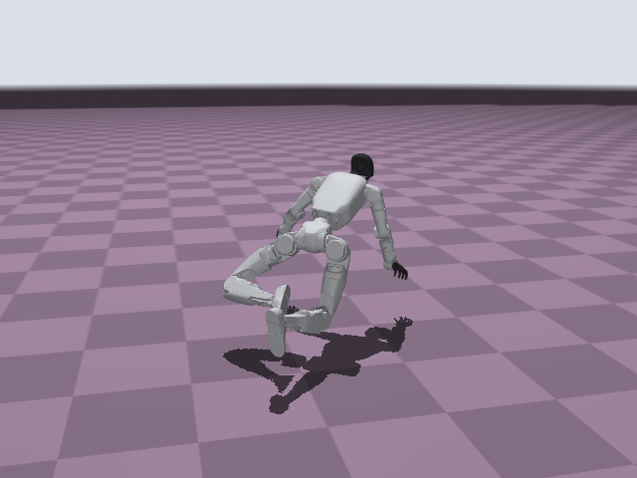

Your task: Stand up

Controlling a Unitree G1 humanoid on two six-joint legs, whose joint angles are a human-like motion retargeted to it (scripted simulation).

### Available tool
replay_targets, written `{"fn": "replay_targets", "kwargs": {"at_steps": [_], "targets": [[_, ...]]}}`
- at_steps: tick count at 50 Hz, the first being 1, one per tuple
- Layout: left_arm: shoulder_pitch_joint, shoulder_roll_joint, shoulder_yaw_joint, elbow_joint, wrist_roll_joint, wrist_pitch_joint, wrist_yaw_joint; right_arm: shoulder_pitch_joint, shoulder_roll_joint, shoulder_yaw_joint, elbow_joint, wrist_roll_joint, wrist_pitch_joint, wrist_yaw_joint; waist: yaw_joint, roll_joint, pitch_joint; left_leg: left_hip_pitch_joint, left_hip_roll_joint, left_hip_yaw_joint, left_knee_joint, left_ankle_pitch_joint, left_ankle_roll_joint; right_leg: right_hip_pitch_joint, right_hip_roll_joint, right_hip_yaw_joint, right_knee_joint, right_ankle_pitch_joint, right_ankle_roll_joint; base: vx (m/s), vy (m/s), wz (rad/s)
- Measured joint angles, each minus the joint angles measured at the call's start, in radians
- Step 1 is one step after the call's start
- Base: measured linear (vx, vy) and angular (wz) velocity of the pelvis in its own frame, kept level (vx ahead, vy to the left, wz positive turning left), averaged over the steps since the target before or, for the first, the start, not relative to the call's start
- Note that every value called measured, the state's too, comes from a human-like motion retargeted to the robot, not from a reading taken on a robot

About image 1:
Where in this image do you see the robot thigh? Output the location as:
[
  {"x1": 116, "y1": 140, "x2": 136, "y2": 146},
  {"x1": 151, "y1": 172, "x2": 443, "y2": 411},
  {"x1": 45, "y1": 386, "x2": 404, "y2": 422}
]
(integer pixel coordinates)
[
  {"x1": 224, "y1": 231, "x2": 300, "y2": 295},
  {"x1": 310, "y1": 235, "x2": 350, "y2": 332}
]

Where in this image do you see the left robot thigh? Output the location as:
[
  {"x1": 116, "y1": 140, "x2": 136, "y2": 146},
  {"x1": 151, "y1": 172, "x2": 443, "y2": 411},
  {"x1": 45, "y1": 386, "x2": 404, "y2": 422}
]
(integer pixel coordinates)
[{"x1": 224, "y1": 231, "x2": 300, "y2": 295}]

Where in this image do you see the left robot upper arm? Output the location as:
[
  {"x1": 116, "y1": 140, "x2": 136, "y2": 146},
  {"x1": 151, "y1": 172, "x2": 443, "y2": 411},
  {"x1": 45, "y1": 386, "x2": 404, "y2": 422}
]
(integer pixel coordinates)
[{"x1": 289, "y1": 176, "x2": 326, "y2": 220}]

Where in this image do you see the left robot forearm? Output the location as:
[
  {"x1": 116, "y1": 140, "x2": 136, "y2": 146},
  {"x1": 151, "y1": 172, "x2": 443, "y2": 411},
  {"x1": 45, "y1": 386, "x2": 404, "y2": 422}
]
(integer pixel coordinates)
[{"x1": 277, "y1": 205, "x2": 298, "y2": 239}]

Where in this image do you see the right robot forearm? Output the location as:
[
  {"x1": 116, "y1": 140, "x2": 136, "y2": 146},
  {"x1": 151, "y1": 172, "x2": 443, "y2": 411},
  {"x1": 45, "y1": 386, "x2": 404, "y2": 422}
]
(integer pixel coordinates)
[{"x1": 379, "y1": 224, "x2": 396, "y2": 271}]

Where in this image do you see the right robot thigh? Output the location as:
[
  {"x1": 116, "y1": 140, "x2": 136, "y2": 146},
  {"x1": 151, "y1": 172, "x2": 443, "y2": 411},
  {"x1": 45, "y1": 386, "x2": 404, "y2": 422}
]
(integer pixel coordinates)
[{"x1": 310, "y1": 235, "x2": 350, "y2": 332}]

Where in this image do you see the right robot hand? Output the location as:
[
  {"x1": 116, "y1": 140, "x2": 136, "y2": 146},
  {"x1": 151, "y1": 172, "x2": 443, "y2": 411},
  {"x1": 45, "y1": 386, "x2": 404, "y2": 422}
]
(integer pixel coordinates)
[{"x1": 387, "y1": 261, "x2": 408, "y2": 280}]

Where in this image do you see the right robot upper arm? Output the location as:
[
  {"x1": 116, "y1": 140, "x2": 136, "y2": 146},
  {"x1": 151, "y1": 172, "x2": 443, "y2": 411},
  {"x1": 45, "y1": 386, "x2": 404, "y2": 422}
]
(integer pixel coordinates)
[{"x1": 364, "y1": 183, "x2": 389, "y2": 239}]

